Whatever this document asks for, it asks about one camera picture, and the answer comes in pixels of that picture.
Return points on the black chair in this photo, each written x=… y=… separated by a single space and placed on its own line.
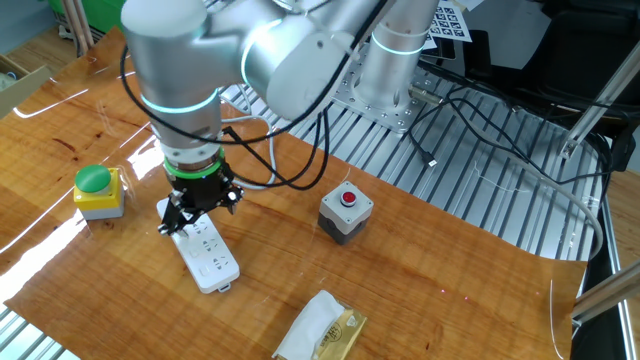
x=575 y=55

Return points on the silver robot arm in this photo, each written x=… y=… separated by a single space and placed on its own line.
x=185 y=65

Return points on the red button grey box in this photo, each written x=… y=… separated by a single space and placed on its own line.
x=345 y=215

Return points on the gold tissue pack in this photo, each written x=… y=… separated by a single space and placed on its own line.
x=320 y=330

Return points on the cardboard box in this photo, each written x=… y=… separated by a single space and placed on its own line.
x=20 y=85

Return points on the black marker calibration sheet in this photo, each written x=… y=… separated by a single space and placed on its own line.
x=452 y=22

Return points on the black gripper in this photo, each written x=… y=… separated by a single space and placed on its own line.
x=205 y=192

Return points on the brown wood-pattern mat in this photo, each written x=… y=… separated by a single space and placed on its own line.
x=400 y=280

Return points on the white four-socket power strip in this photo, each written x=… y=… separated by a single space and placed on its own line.
x=210 y=260

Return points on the aluminium frame profile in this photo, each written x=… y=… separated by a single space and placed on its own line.
x=607 y=295
x=597 y=100

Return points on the green button yellow box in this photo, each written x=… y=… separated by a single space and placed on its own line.
x=97 y=192

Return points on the green plastic bin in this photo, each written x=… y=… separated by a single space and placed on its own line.
x=105 y=12

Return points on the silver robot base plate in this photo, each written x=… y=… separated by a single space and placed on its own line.
x=395 y=117

